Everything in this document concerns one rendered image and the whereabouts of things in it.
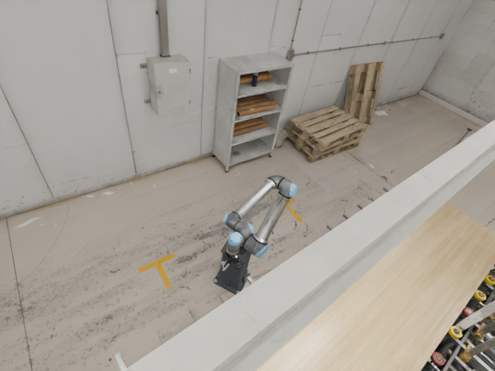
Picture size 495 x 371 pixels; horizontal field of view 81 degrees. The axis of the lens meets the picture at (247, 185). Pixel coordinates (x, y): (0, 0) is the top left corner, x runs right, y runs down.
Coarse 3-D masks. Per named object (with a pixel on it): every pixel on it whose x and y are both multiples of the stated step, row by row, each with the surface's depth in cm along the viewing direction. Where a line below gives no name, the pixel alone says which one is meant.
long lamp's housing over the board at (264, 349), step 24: (480, 168) 107; (456, 192) 96; (384, 240) 72; (360, 264) 67; (336, 288) 62; (312, 312) 58; (264, 336) 52; (288, 336) 55; (240, 360) 49; (264, 360) 52
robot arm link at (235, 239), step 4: (236, 232) 200; (232, 236) 198; (236, 236) 198; (240, 236) 198; (228, 240) 198; (232, 240) 196; (236, 240) 196; (240, 240) 197; (244, 240) 203; (228, 244) 200; (232, 244) 197; (236, 244) 197; (240, 244) 202; (228, 248) 202; (232, 248) 199; (236, 248) 200
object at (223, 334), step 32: (448, 160) 88; (416, 192) 75; (352, 224) 64; (384, 224) 65; (320, 256) 56; (352, 256) 57; (256, 288) 50; (288, 288) 51; (320, 288) 56; (224, 320) 45; (256, 320) 46; (480, 320) 206; (160, 352) 41; (192, 352) 41; (224, 352) 42
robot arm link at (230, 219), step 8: (272, 176) 240; (280, 176) 241; (264, 184) 235; (272, 184) 236; (256, 192) 229; (264, 192) 231; (248, 200) 222; (256, 200) 225; (240, 208) 217; (248, 208) 220; (224, 216) 212; (232, 216) 211; (240, 216) 214; (232, 224) 208
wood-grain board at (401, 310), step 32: (448, 224) 295; (480, 224) 302; (416, 256) 259; (448, 256) 264; (480, 256) 270; (352, 288) 227; (384, 288) 231; (416, 288) 236; (448, 288) 240; (320, 320) 205; (352, 320) 209; (384, 320) 212; (416, 320) 215; (448, 320) 219; (288, 352) 188; (320, 352) 190; (352, 352) 193; (384, 352) 196; (416, 352) 199
